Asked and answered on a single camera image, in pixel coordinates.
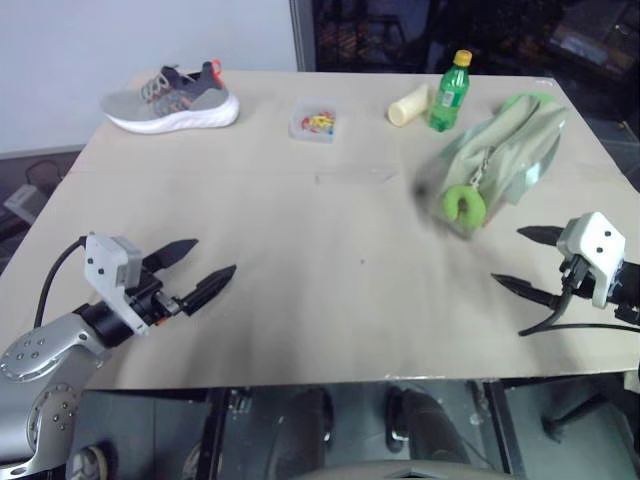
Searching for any green plush ring zipper pull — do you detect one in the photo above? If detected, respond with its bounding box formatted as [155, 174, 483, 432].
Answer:
[441, 183, 488, 231]

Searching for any dark rounded shape under table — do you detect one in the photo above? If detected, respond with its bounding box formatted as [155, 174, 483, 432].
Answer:
[383, 383, 472, 467]
[285, 386, 335, 447]

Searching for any cream cylindrical roll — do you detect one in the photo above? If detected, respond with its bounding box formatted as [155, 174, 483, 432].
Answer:
[386, 82, 434, 128]

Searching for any black table frame leg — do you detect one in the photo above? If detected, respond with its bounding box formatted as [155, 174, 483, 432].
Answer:
[479, 379, 519, 476]
[197, 388, 232, 480]

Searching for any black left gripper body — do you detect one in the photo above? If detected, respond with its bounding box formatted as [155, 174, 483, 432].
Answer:
[122, 265, 184, 327]

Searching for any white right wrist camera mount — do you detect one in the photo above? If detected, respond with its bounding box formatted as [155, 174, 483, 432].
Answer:
[555, 211, 628, 309]

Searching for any grey wall pillar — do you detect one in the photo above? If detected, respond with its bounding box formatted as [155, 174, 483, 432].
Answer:
[288, 0, 318, 72]

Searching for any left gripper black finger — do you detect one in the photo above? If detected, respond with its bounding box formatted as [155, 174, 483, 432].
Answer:
[178, 264, 238, 317]
[141, 239, 201, 275]

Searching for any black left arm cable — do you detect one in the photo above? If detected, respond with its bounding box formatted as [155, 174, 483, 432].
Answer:
[33, 238, 89, 330]

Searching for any clear box of coloured pins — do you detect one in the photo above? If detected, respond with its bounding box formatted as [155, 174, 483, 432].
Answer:
[287, 99, 342, 147]

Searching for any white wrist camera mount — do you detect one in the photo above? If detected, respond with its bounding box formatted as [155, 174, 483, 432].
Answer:
[83, 232, 151, 336]
[555, 211, 628, 309]

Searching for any green translucent pouch bag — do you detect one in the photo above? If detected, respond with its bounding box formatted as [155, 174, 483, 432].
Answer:
[416, 90, 572, 237]

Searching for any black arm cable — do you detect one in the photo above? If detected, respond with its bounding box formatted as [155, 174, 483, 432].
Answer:
[517, 259, 640, 337]
[33, 238, 89, 330]

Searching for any caster wheel under table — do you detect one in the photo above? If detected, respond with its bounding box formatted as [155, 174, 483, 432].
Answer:
[66, 443, 109, 480]

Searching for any green bottle with yellow cap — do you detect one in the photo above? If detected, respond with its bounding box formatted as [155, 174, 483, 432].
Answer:
[427, 49, 474, 133]

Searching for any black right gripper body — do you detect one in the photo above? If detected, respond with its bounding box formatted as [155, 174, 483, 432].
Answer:
[558, 252, 597, 302]

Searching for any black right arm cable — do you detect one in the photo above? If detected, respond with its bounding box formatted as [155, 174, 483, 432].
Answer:
[517, 259, 640, 337]

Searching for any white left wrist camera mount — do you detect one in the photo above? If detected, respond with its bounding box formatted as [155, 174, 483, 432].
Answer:
[83, 232, 151, 336]

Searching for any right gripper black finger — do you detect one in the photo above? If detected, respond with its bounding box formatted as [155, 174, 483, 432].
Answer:
[516, 225, 567, 248]
[490, 272, 564, 314]

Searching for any grey sneaker with white sole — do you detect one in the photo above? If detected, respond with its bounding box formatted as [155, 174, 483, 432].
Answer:
[98, 57, 241, 136]

